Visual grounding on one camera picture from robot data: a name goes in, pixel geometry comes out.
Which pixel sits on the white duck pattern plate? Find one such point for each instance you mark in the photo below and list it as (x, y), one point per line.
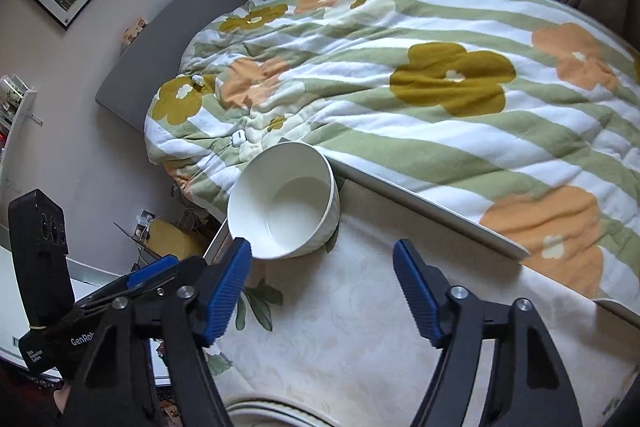
(270, 411)

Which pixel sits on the white ribbed bowl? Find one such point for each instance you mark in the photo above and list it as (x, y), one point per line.
(285, 203)

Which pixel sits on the white wall shelf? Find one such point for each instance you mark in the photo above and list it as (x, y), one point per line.
(17, 101)

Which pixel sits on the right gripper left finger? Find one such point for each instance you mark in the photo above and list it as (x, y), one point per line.
(115, 384)

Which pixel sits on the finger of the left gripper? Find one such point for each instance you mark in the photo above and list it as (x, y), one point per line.
(140, 279)

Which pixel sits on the grey headboard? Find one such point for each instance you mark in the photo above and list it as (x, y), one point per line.
(155, 56)

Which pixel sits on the floral white tablecloth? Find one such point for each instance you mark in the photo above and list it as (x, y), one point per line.
(342, 340)

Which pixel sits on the left hand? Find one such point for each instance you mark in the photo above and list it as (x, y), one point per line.
(60, 397)

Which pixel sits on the flower patterned quilt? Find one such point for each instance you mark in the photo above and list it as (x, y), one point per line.
(519, 115)

